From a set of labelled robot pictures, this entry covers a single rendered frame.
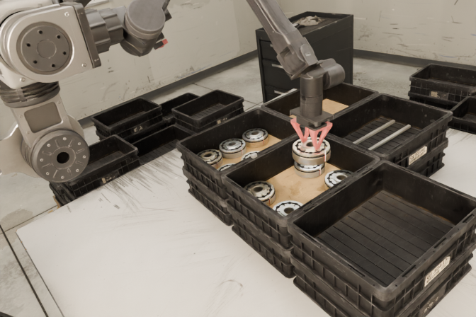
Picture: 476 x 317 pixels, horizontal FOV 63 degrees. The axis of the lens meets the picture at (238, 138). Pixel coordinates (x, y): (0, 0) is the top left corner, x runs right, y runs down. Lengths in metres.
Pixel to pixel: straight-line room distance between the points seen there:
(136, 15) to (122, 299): 0.80
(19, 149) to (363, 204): 0.97
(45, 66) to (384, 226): 0.91
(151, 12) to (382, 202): 0.83
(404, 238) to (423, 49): 3.63
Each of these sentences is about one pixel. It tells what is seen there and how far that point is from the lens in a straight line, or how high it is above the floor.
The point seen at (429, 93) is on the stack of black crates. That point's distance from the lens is 2.75.
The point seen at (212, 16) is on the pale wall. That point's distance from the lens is 4.85.
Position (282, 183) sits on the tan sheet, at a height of 0.83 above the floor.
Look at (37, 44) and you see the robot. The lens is 0.77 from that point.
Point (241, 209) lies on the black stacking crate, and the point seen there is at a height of 0.84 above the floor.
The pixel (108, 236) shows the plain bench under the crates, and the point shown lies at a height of 0.70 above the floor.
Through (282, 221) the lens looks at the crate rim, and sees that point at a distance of 1.01.
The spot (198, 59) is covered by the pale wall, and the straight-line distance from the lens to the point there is 4.78.
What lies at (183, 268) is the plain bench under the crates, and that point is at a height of 0.70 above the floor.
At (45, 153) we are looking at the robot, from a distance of 1.08.
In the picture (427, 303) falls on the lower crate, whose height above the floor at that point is 0.75.
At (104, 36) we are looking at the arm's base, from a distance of 0.81.
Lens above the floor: 1.60
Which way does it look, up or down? 29 degrees down
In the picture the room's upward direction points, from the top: 9 degrees counter-clockwise
